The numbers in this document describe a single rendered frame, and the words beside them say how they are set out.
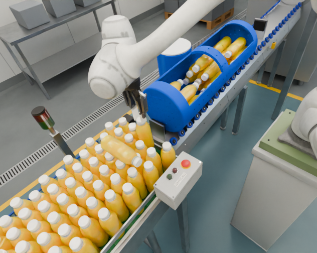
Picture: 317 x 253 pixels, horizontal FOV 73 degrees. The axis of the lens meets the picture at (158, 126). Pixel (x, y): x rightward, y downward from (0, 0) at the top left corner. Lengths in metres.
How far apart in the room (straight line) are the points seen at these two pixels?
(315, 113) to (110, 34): 0.76
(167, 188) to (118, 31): 0.57
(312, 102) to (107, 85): 0.74
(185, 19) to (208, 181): 1.71
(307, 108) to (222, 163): 1.37
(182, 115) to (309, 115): 0.50
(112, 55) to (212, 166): 1.78
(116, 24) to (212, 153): 1.81
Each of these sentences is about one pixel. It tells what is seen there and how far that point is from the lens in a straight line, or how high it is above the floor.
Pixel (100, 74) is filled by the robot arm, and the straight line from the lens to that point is 0.57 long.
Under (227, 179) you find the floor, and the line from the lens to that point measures 2.15.
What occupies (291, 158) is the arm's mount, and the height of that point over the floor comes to 1.03.
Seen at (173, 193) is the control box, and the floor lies 1.10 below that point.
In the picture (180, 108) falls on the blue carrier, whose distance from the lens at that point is 1.03.
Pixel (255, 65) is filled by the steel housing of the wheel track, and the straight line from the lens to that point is 1.91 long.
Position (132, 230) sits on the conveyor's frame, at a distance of 1.03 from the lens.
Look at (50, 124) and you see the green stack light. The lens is 1.15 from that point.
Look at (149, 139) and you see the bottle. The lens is 1.04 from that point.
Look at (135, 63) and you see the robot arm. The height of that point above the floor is 1.57.
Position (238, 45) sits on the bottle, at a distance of 1.58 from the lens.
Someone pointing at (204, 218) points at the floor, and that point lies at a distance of 1.98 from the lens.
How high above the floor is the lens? 1.86
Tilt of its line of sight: 46 degrees down
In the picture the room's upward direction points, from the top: 10 degrees counter-clockwise
